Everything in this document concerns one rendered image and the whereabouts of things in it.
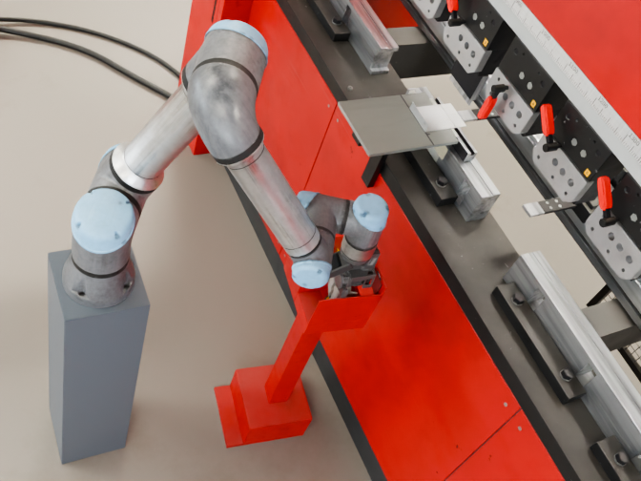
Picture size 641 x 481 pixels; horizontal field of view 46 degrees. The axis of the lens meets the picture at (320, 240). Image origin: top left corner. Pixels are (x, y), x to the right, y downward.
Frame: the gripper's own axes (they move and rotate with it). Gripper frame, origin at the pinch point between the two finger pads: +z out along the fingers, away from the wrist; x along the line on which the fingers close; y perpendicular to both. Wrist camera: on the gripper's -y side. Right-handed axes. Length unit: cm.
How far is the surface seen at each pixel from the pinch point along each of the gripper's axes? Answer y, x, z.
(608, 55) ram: 42, 3, -69
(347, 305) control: 2.0, -4.9, -4.0
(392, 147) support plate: 17.8, 24.3, -25.1
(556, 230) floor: 142, 68, 86
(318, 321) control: -4.4, -4.9, 1.2
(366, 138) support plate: 12.0, 27.2, -25.6
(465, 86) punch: 38, 34, -35
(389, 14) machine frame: 64, 126, 15
